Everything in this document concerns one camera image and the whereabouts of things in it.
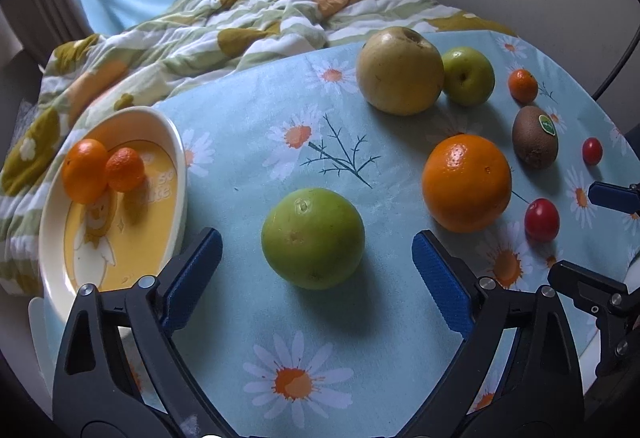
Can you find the large yellow pear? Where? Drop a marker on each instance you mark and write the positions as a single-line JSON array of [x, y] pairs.
[[400, 70]]

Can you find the large green citrus fruit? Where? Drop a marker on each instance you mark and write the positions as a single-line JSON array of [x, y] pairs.
[[312, 238]]

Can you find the large mandarin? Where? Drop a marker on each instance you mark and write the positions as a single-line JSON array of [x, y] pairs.
[[85, 170]]

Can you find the large red cherry tomato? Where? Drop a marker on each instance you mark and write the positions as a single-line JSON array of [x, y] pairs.
[[541, 219]]

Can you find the light blue daisy tablecloth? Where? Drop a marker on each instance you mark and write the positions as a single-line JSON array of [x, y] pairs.
[[250, 143]]

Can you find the small mandarin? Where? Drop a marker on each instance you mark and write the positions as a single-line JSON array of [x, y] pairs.
[[125, 169]]

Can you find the small red cherry tomato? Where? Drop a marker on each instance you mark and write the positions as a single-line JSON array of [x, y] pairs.
[[592, 151]]

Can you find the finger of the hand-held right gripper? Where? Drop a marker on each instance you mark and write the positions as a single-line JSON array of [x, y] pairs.
[[590, 285], [607, 197]]

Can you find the white and yellow oval dish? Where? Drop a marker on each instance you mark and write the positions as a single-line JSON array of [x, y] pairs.
[[150, 218]]

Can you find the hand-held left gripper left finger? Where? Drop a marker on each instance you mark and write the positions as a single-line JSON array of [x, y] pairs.
[[192, 274]]

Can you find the large orange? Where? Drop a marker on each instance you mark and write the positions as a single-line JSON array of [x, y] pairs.
[[466, 183]]

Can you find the small green apple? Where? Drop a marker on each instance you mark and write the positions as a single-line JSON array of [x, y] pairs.
[[468, 76]]

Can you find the green striped floral blanket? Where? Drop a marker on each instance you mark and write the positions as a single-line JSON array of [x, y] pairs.
[[200, 33]]

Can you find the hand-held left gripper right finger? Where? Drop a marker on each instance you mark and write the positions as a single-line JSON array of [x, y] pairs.
[[442, 279]]

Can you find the brown curtain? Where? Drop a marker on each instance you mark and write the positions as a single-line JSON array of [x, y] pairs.
[[45, 3]]

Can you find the tiny tangerine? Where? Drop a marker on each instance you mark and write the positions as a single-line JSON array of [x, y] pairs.
[[523, 85]]

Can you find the brown kiwi with sticker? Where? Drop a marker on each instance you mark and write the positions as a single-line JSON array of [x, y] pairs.
[[535, 140]]

